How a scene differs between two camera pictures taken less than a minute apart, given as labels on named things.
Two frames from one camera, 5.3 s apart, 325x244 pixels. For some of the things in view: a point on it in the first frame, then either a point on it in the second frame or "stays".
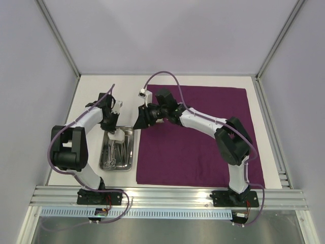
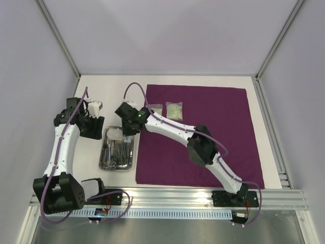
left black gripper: x=111 y=128 to x=96 y=132
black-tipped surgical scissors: x=108 y=162 stays
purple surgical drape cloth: x=180 y=154 stays
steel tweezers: x=123 y=149 stays
